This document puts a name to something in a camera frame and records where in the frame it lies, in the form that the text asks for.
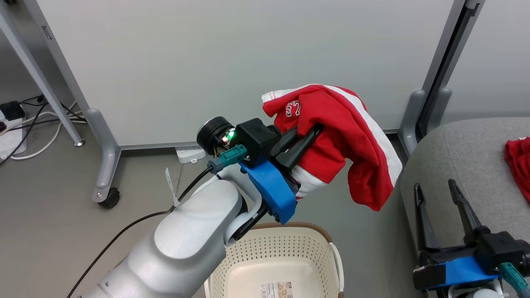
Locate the large white power strip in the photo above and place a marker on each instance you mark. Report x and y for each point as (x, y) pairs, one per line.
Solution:
(12, 140)

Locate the grey metal table leg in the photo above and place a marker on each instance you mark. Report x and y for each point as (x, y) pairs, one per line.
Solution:
(37, 74)

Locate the narrow white partition grey frame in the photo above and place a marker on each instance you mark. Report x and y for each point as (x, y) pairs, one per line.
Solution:
(492, 54)

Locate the small white power strip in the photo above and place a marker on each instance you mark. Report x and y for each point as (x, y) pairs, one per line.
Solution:
(189, 155)

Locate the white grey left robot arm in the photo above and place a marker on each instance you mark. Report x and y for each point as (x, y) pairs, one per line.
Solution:
(182, 240)

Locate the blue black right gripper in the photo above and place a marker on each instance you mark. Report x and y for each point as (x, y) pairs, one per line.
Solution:
(459, 269)

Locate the red jersey with white band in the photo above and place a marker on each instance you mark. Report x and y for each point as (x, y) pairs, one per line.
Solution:
(335, 124)

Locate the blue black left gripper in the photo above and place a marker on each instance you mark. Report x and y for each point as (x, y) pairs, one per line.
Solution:
(275, 194)

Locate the paper label inside basket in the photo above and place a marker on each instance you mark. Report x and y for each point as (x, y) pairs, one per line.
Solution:
(276, 290)

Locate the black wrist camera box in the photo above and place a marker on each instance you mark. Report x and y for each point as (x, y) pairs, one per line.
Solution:
(503, 248)
(256, 138)

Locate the grey fabric sofa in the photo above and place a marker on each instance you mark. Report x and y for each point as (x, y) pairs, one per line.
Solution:
(463, 153)

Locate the large white partition grey frame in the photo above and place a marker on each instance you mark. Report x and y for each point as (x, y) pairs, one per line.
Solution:
(232, 62)

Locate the black caster wheel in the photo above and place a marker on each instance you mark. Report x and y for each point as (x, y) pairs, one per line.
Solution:
(110, 198)

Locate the red garment with thin stripes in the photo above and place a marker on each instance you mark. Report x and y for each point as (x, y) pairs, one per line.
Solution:
(519, 163)

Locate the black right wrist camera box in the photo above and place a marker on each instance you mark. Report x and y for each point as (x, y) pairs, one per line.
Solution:
(503, 248)

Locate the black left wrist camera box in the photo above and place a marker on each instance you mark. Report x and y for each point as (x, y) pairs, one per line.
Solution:
(256, 138)

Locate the white perforated laundry basket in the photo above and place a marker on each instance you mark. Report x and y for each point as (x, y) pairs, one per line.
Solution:
(281, 252)

